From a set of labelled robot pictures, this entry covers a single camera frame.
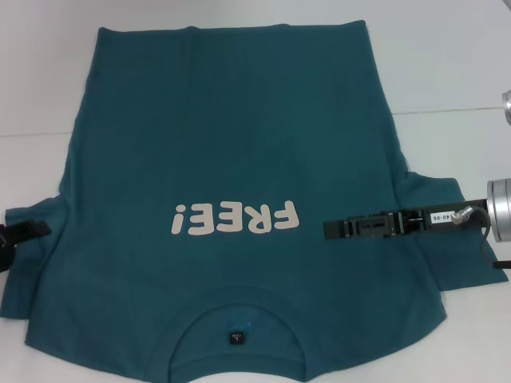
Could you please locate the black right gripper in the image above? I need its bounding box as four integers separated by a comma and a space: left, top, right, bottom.
323, 197, 489, 243

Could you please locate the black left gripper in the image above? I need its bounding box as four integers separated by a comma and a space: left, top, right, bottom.
0, 219, 54, 275

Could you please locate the teal blue FREE! t-shirt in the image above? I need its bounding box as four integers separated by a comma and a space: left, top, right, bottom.
0, 22, 510, 383

